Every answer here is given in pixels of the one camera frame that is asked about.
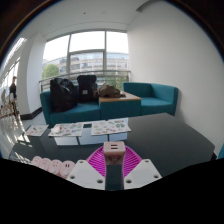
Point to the large black backpack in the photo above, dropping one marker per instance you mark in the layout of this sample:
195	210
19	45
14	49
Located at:
63	95

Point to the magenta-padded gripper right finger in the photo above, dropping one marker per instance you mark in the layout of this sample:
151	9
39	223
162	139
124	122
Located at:
143	173

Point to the metal window railing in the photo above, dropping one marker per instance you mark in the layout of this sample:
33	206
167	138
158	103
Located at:
110	72

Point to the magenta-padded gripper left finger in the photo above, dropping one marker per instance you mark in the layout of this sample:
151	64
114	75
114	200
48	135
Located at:
87	175

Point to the teal wood-topped corner table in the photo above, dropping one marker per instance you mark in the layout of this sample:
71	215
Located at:
120	108

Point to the black backpack with label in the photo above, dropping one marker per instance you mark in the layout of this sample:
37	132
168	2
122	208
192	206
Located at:
87	88

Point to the brown bag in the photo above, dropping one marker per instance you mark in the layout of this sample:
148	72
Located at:
108	91

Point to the teal armchair sofa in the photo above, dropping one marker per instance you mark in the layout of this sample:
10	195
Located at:
156	100

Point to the pink and white charger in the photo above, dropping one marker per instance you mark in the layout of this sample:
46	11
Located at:
114	151

